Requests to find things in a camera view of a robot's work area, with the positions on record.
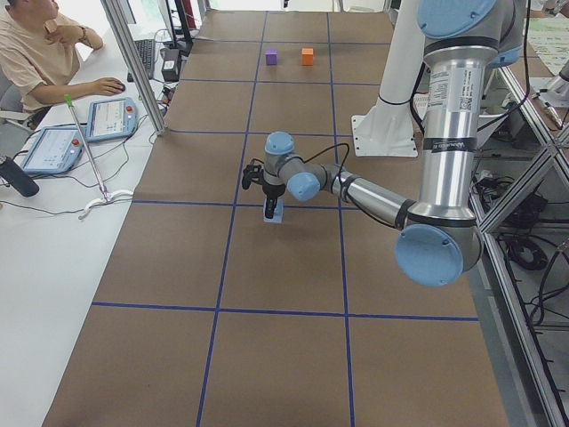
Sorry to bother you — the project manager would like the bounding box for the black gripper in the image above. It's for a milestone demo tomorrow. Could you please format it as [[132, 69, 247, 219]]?
[[261, 181, 285, 218]]

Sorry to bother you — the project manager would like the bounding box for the light blue block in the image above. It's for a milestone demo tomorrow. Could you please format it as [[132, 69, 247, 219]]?
[[263, 199, 284, 223]]

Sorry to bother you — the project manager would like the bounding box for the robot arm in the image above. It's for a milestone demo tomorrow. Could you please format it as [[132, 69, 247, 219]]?
[[242, 1, 529, 286]]

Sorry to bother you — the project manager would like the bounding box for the purple block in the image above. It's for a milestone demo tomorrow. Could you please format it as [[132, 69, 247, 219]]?
[[265, 48, 278, 66]]

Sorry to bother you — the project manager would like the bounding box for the orange block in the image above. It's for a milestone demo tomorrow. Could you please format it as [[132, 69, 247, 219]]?
[[301, 47, 315, 66]]

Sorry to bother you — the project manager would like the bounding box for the person right hand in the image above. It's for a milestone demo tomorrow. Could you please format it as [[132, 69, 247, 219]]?
[[92, 77, 122, 96]]

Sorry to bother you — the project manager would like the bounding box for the person left hand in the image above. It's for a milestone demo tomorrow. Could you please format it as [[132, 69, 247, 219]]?
[[44, 20, 85, 45]]

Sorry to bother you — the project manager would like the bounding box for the brown cardboard mat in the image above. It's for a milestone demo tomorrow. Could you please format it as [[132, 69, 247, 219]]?
[[44, 12, 533, 426]]

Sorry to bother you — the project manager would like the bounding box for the reacher stick green tip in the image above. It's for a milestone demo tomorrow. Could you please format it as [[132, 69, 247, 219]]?
[[63, 94, 133, 220]]

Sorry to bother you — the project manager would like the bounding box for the black power adapter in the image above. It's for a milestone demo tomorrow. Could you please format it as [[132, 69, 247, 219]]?
[[161, 48, 181, 83]]

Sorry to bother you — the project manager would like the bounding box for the far teach pendant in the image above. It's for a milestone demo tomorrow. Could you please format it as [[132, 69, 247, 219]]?
[[85, 97, 138, 142]]

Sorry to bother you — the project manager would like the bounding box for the teach pendant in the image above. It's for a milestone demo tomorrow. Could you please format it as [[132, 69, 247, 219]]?
[[20, 126, 83, 174], [85, 97, 138, 142]]

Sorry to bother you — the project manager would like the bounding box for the black keyboard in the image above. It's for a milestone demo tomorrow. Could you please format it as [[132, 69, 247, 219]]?
[[134, 39, 156, 79]]

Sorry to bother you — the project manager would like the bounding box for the near teach pendant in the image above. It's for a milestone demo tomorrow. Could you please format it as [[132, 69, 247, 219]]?
[[20, 126, 83, 174]]

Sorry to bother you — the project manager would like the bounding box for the black bottle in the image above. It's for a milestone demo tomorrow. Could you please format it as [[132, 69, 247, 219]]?
[[0, 156, 39, 197]]

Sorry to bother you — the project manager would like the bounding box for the seated person beige shirt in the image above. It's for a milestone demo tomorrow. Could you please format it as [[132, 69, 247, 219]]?
[[1, 0, 104, 114]]

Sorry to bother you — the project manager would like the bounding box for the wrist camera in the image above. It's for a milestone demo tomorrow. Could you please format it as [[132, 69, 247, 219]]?
[[241, 163, 263, 190]]

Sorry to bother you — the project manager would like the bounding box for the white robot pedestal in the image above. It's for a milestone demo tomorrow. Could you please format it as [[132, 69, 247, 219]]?
[[351, 0, 425, 157]]

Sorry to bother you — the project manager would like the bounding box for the aluminium frame post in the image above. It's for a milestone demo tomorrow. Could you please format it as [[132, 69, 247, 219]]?
[[100, 0, 166, 136]]

